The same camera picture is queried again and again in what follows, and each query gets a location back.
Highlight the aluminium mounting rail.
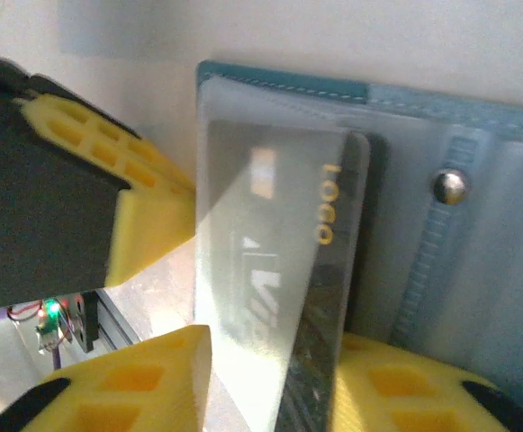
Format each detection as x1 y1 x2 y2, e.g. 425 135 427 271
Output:
94 287 154 356

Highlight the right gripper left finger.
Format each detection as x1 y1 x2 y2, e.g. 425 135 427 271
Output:
0 323 212 432

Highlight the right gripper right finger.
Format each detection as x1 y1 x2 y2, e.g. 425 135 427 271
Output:
332 332 523 432

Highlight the blue card holder wallet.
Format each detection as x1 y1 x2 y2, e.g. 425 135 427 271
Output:
194 59 523 409

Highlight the black credit card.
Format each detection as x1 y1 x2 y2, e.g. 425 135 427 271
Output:
195 119 389 432

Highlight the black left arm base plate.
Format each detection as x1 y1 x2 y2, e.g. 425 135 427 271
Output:
68 292 99 356

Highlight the black controller board green LED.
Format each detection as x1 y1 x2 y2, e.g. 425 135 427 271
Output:
34 297 67 353

